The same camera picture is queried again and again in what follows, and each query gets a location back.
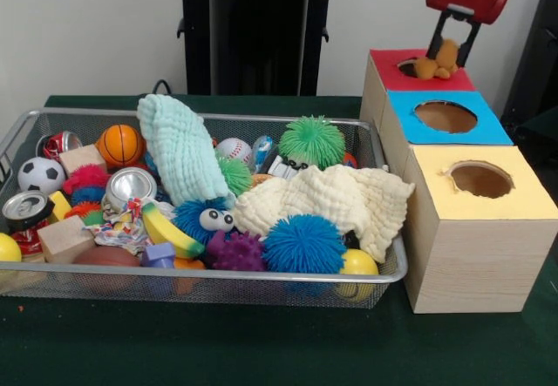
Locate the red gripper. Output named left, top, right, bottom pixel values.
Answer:
left=425, top=0, right=510, bottom=68

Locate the orange plush toy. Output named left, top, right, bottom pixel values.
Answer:
left=412, top=39, right=461, bottom=80

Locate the mint green muslin cloth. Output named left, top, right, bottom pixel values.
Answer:
left=137, top=93, right=236, bottom=208

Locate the wooden box with three holes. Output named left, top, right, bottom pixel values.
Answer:
left=359, top=48, right=558, bottom=315

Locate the black chair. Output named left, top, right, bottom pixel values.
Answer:
left=500, top=0, right=558, bottom=178

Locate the large green spiky ball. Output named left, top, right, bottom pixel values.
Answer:
left=277, top=114, right=346, bottom=172

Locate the cream muslin cloth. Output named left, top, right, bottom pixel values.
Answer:
left=233, top=164, right=416, bottom=263

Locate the blue spiky rubber ball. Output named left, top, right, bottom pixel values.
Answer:
left=262, top=214, right=348, bottom=273

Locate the purple spiky rubber ball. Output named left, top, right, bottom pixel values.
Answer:
left=205, top=229, right=268, bottom=272

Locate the blue fuzzy toy with eyes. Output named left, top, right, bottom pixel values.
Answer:
left=172, top=198, right=236, bottom=246

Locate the yellow toy banana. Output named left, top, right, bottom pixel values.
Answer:
left=142, top=202, right=206, bottom=260

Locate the orange basketball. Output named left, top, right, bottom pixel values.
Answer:
left=95, top=124, right=146, bottom=169

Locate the silver drink can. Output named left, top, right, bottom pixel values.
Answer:
left=105, top=166, right=158, bottom=211

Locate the dark green tablecloth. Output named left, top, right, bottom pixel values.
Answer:
left=0, top=93, right=558, bottom=386

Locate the black and white soccer ball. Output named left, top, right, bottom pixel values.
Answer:
left=17, top=157, right=66, bottom=195

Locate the silver wire mesh bin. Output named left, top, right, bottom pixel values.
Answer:
left=0, top=107, right=409, bottom=309

